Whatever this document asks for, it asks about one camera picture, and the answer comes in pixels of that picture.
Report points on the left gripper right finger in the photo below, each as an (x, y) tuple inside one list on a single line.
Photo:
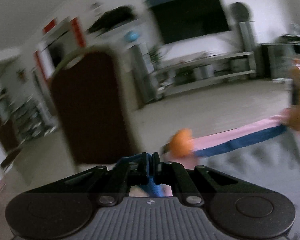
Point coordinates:
[(176, 176)]

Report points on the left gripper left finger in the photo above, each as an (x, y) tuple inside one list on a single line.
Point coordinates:
[(128, 172)]

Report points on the grey and blue sweater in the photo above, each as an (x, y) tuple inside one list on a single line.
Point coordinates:
[(269, 158)]

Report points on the orange tangerine fruit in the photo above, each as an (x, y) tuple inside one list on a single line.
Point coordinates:
[(181, 144)]

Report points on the pink printed towel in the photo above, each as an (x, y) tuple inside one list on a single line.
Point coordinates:
[(219, 138)]

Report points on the dark red chair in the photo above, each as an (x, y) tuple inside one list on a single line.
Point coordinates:
[(92, 103)]

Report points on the potted green plant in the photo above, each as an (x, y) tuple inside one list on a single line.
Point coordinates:
[(155, 55)]

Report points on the blue globe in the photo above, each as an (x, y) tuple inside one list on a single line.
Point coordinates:
[(131, 36)]

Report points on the orange juice bottle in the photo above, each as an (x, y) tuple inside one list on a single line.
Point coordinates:
[(293, 120)]

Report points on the black television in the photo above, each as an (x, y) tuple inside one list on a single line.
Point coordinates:
[(183, 19)]

